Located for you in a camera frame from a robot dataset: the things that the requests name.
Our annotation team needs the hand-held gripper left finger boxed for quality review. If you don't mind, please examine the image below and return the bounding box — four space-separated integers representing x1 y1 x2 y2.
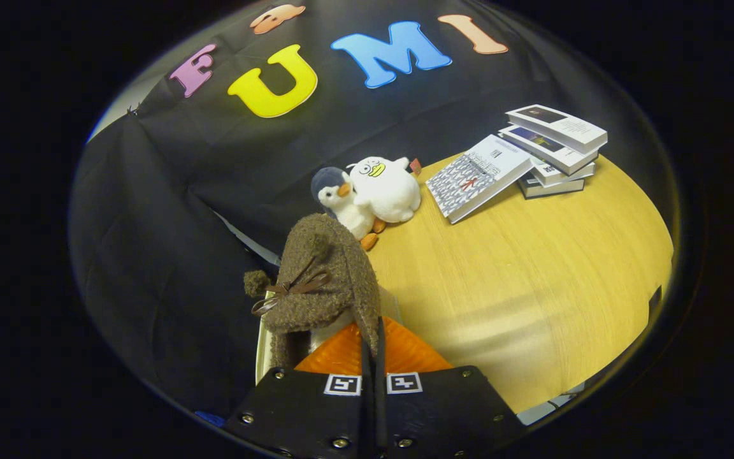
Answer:
225 322 374 459

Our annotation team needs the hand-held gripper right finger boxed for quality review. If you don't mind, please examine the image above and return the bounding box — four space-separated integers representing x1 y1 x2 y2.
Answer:
377 317 527 459

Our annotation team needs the beige fabric storage box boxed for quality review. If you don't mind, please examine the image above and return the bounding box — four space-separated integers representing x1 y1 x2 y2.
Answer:
255 287 403 384

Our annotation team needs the brown fuzzy shoe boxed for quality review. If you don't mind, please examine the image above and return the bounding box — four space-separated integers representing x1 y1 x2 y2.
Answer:
243 214 382 371

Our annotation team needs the grey white penguin plush toy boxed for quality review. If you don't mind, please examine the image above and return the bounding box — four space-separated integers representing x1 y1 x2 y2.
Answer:
310 167 387 252

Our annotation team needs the black backdrop cloth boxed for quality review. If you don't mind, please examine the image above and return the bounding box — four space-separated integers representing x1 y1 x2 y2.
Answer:
69 0 658 418

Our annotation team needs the white duck plush toy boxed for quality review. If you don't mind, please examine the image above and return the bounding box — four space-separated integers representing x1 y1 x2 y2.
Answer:
346 157 422 224

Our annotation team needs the grey patterned cover book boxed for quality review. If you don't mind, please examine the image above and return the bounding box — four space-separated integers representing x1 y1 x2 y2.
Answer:
425 134 534 225

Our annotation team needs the dark grey book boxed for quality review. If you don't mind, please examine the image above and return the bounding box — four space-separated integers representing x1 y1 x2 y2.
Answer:
517 172 586 200

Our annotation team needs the plain white book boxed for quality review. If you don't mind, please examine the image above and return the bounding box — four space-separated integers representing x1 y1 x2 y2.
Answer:
529 156 596 188

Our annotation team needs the white book dark photo cover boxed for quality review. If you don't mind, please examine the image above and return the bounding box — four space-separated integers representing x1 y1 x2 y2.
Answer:
505 104 609 156

